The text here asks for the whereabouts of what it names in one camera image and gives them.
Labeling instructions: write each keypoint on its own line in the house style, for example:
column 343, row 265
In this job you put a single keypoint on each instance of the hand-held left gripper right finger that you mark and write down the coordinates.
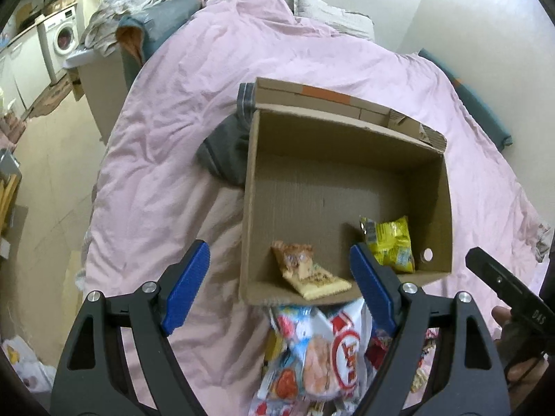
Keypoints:
column 372, row 286

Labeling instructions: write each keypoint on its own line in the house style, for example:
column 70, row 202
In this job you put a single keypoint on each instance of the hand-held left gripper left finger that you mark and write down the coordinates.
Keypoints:
column 187, row 286

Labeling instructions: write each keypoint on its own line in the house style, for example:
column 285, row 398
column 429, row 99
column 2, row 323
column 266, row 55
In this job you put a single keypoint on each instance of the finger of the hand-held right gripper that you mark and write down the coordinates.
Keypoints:
column 492, row 273

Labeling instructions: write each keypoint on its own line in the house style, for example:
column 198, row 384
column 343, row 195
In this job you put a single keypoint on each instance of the yellow snack packet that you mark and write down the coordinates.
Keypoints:
column 392, row 242

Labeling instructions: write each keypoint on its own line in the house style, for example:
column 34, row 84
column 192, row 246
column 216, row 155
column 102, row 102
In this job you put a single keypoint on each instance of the orange biscuit snack packet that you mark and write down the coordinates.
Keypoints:
column 303, row 271

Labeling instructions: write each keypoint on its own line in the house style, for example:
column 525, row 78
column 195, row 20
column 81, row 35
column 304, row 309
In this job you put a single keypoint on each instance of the brown cardboard box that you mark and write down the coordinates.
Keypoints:
column 303, row 190

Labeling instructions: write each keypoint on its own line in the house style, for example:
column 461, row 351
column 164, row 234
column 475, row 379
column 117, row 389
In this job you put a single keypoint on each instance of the pile of mixed snack packets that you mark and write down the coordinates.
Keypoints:
column 284, row 381

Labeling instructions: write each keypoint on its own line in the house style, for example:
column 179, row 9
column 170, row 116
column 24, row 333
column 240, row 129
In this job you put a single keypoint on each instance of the person's right hand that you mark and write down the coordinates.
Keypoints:
column 501, row 315

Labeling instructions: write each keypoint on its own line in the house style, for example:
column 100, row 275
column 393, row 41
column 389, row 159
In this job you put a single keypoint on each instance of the pale printed cloth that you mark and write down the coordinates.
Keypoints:
column 546, row 238

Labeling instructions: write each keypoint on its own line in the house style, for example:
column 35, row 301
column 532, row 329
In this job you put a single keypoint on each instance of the dark grey garment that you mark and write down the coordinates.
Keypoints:
column 225, row 147

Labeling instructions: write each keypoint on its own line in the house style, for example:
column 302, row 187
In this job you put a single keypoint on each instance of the pink blanket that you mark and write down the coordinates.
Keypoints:
column 173, row 138

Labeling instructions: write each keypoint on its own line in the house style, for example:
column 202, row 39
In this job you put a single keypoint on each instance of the teal cushion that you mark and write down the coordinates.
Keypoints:
column 477, row 104

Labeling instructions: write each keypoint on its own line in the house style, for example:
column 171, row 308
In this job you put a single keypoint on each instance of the white plastic bag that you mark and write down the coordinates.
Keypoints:
column 21, row 355

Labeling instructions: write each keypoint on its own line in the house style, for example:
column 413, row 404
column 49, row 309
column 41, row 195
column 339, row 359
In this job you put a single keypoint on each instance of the wooden rack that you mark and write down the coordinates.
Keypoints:
column 8, row 190

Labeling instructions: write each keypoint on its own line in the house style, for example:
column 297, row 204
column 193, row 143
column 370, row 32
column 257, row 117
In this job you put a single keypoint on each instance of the white storage bin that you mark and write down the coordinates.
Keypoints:
column 104, row 91

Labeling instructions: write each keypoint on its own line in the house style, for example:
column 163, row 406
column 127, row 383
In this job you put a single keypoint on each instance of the brown floor mat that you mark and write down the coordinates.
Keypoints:
column 52, row 95

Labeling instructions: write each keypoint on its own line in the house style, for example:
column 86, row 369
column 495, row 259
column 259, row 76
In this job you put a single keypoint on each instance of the blue-grey jacket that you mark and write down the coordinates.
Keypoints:
column 164, row 21

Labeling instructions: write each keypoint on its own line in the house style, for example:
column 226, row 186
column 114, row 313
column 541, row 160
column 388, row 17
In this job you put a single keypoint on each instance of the white cabinet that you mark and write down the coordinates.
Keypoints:
column 26, row 69

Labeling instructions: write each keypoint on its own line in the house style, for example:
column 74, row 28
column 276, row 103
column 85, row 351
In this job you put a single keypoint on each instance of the grey white pillow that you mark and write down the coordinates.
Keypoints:
column 329, row 13

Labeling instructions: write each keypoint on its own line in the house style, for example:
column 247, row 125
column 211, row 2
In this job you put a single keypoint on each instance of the white washing machine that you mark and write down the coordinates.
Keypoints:
column 63, row 39

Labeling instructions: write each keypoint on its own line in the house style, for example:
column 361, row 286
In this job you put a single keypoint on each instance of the heap of clothes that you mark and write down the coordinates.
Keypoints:
column 112, row 17

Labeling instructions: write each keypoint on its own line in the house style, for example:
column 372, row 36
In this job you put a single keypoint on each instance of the brown carton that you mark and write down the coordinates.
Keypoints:
column 56, row 2

